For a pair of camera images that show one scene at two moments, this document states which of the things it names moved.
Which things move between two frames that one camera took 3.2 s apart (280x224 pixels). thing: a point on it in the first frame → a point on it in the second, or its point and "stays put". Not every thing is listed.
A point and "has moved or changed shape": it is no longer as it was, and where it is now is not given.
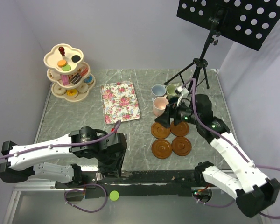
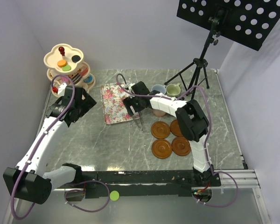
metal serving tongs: [98, 176] has moved or changed shape
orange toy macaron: [62, 63] stays put
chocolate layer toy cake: [75, 79] stays put
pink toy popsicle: [65, 80] stays put
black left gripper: [115, 166] → [87, 102]
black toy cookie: [75, 59] stays put
